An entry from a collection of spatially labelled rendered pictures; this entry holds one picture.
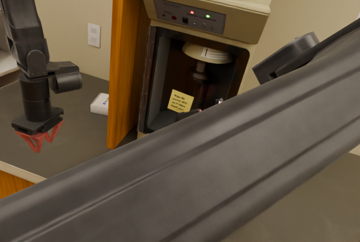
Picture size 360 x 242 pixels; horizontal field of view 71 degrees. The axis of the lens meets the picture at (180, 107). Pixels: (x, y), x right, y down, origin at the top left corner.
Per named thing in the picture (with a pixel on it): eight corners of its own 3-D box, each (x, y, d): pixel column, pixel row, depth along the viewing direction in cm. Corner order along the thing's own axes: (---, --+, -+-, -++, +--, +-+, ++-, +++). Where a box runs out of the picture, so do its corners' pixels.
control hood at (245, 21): (150, 16, 75) (154, -20, 70) (257, 43, 70) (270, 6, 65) (134, 22, 65) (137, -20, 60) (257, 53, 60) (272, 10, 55)
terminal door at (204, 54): (139, 130, 95) (152, 24, 76) (216, 156, 90) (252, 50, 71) (138, 131, 95) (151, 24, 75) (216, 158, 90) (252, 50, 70)
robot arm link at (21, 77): (13, 68, 54) (22, 79, 51) (46, 64, 59) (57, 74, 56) (18, 96, 58) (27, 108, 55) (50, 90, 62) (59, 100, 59)
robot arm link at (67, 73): (11, 40, 54) (24, 51, 49) (65, 36, 61) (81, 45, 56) (21, 91, 59) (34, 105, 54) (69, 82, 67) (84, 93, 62)
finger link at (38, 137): (61, 145, 67) (58, 115, 62) (42, 161, 61) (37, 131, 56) (39, 137, 68) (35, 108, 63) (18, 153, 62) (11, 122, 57)
